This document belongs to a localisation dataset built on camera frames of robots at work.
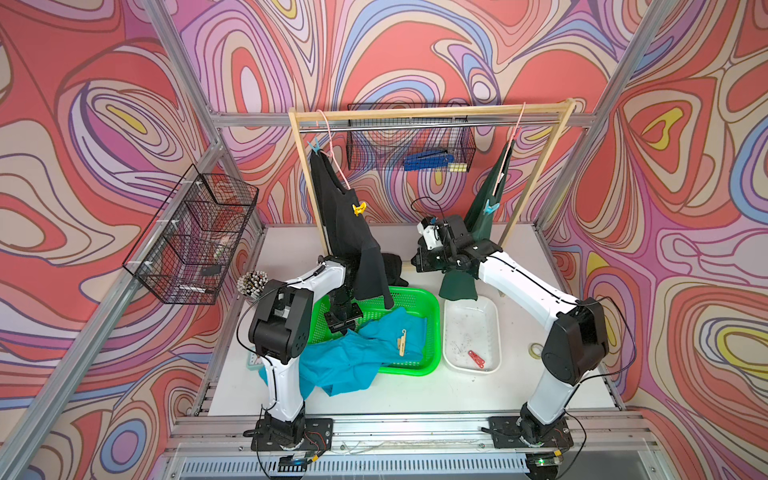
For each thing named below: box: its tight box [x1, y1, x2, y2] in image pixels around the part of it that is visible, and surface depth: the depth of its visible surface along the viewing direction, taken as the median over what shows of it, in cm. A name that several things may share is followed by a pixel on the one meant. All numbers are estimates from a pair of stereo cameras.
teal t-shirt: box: [259, 307, 427, 400], surface depth 78 cm
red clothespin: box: [468, 350, 485, 369], surface depth 87 cm
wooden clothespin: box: [398, 329, 407, 357], surface depth 87 cm
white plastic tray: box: [443, 296, 502, 375], surface depth 90 cm
